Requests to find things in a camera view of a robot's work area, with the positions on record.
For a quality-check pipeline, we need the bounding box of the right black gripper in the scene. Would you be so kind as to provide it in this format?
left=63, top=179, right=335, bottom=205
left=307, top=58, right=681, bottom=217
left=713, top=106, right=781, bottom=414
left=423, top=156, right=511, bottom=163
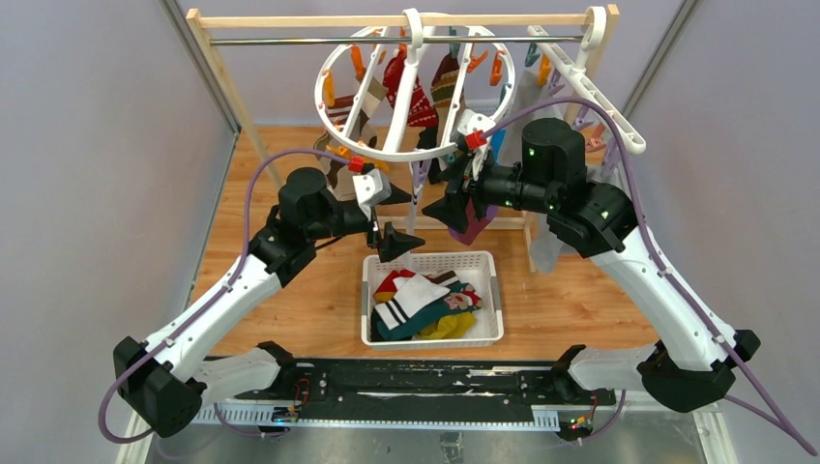
left=420, top=143, right=553, bottom=232

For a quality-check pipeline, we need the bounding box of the purple striped sock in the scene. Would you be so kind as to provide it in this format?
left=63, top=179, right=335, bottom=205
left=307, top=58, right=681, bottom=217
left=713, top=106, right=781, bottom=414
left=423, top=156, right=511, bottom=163
left=448, top=202, right=498, bottom=246

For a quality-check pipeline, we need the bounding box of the round white clip hanger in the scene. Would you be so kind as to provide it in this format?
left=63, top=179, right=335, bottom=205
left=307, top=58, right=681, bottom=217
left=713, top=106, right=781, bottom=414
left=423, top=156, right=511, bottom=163
left=314, top=9, right=516, bottom=162

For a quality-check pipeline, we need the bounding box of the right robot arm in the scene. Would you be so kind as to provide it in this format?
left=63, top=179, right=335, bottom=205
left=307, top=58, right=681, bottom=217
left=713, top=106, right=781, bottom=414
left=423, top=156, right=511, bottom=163
left=423, top=118, right=760, bottom=413

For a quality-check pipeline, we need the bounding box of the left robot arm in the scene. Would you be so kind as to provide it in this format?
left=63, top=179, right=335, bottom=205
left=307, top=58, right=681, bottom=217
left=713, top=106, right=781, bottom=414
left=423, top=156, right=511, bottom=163
left=113, top=167, right=424, bottom=438

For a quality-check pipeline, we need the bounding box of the straight white clip hanger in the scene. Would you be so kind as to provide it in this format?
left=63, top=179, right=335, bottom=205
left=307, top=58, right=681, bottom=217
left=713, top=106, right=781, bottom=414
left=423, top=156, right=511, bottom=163
left=538, top=4, right=647, bottom=155

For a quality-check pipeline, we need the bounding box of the purple clothespin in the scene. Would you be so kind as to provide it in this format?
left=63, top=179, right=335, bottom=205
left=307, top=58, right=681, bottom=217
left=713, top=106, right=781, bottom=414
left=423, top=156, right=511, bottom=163
left=410, top=159, right=432, bottom=193

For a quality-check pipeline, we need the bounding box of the white front basket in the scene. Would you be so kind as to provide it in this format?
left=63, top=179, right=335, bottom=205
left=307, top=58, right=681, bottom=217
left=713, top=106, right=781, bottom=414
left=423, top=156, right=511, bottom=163
left=360, top=251, right=504, bottom=351

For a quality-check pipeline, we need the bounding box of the white basket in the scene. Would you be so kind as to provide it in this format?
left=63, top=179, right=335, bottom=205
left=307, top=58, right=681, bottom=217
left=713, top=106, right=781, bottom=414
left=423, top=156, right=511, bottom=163
left=360, top=251, right=504, bottom=351
left=444, top=99, right=509, bottom=126

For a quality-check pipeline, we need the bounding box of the red yellow sock in basket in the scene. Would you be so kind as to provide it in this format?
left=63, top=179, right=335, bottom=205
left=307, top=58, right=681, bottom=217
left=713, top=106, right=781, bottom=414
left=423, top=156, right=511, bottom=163
left=373, top=269, right=415, bottom=304

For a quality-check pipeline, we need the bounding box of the blue cloth in basket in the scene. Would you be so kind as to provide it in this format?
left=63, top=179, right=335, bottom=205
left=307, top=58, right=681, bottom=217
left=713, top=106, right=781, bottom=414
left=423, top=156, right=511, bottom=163
left=490, top=130, right=506, bottom=163

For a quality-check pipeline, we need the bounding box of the cartoon print sock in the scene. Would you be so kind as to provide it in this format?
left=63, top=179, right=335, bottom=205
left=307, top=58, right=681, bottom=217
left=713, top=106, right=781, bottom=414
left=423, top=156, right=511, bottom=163
left=444, top=287, right=483, bottom=312

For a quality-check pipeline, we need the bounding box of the orange clothespin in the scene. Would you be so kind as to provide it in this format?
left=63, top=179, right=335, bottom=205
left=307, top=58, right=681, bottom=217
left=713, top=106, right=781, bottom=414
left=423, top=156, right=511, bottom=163
left=326, top=146, right=390, bottom=174

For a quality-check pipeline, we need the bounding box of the teal sock in basket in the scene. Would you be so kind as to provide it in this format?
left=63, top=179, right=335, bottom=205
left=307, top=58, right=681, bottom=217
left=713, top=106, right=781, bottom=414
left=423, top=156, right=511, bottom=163
left=373, top=296, right=462, bottom=341

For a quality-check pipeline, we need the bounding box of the red patterned sock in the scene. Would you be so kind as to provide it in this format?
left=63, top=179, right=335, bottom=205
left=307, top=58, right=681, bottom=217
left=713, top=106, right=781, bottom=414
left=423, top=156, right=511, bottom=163
left=382, top=50, right=438, bottom=129

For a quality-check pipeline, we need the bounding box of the white back basket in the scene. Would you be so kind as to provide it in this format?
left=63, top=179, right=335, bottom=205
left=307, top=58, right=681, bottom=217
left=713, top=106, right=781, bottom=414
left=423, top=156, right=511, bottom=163
left=444, top=99, right=509, bottom=126

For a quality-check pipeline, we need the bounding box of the brown argyle sock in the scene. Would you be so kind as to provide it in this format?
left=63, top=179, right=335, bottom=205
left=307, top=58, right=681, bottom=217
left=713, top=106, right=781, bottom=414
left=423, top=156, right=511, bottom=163
left=418, top=52, right=459, bottom=149

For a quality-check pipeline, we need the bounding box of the grey towel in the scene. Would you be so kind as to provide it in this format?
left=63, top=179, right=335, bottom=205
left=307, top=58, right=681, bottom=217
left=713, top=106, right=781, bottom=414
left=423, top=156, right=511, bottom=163
left=496, top=71, right=621, bottom=274

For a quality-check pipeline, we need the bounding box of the metal rack rod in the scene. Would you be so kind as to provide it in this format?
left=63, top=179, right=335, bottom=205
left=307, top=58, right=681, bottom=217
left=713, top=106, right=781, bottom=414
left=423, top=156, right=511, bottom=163
left=210, top=36, right=582, bottom=46

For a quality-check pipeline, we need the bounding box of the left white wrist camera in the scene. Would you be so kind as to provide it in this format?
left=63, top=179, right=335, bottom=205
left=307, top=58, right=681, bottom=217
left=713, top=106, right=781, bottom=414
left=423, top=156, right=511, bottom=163
left=352, top=169, right=392, bottom=220

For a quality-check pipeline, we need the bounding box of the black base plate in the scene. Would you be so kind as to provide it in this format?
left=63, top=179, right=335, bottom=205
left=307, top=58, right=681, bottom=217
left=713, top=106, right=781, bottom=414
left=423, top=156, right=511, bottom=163
left=239, top=358, right=618, bottom=428

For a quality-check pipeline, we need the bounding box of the wooden drying rack frame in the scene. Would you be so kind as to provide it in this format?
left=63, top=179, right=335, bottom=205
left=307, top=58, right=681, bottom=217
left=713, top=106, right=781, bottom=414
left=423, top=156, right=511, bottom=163
left=186, top=9, right=627, bottom=261

